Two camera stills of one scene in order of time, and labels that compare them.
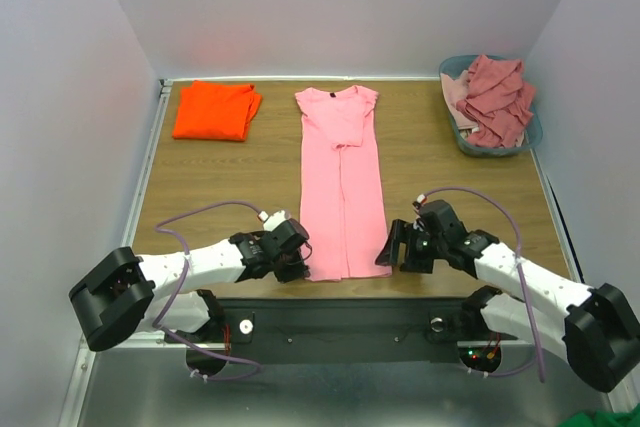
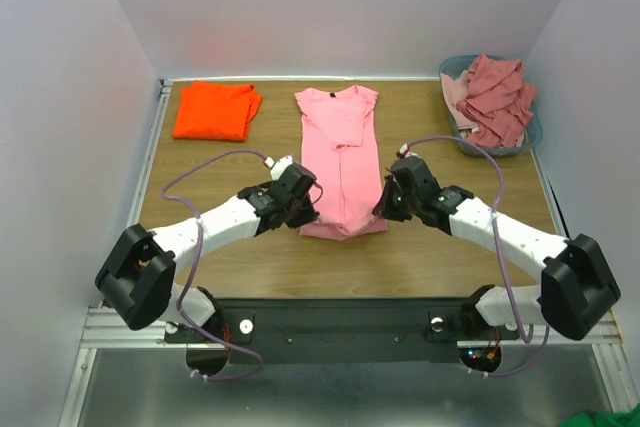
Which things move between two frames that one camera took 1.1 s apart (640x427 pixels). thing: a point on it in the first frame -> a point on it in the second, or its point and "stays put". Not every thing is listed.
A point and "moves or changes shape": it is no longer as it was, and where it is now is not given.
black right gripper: (413, 249) -> (391, 202)
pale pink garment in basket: (455, 91) stays put
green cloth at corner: (604, 419) stays put
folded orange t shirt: (210, 110) stays put
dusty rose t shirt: (498, 104) stays put
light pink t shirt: (343, 201) moves or changes shape
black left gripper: (297, 271) -> (309, 215)
